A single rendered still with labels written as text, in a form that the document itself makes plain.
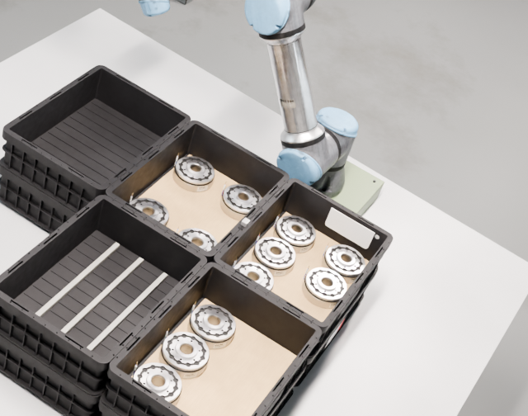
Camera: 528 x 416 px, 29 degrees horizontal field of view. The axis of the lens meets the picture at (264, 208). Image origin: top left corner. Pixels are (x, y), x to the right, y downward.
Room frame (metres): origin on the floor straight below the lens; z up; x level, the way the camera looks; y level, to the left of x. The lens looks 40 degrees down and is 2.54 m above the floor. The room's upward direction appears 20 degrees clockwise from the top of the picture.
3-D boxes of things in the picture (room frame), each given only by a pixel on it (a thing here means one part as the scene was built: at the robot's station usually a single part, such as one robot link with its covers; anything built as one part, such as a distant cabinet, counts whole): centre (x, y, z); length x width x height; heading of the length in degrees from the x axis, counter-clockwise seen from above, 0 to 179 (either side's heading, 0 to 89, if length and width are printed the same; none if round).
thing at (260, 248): (1.83, -0.06, 0.86); 0.10 x 0.10 x 0.01
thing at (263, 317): (1.43, -0.02, 0.87); 0.40 x 0.30 x 0.11; 164
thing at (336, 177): (2.28, -0.11, 0.81); 0.15 x 0.15 x 0.10
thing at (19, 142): (1.98, 0.45, 0.92); 0.40 x 0.30 x 0.02; 164
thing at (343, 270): (1.89, -0.23, 0.86); 0.10 x 0.10 x 0.01
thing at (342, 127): (2.27, -0.10, 0.92); 0.13 x 0.12 x 0.14; 161
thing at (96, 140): (1.98, 0.45, 0.87); 0.40 x 0.30 x 0.11; 164
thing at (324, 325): (1.81, -0.13, 0.92); 0.40 x 0.30 x 0.02; 164
